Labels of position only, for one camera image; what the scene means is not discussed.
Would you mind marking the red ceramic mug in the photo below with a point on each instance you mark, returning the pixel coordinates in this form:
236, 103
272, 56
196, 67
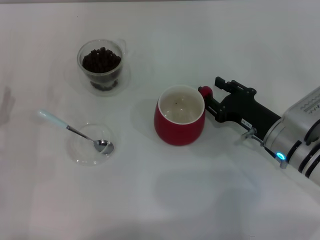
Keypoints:
177, 132

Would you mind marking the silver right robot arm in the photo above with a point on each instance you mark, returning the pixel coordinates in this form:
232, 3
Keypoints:
297, 130

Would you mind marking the clear glass dish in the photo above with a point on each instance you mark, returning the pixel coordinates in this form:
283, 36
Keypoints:
82, 155

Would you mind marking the clear glass saucer under cup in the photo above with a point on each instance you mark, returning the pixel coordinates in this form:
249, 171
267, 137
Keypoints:
126, 77

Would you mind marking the dark coffee beans heap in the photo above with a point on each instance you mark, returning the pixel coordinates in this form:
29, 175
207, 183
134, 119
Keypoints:
101, 60

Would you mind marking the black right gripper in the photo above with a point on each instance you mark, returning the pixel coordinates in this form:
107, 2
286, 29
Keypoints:
247, 110

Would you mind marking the clear glass cup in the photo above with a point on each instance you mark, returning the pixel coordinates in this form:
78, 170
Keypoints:
81, 68

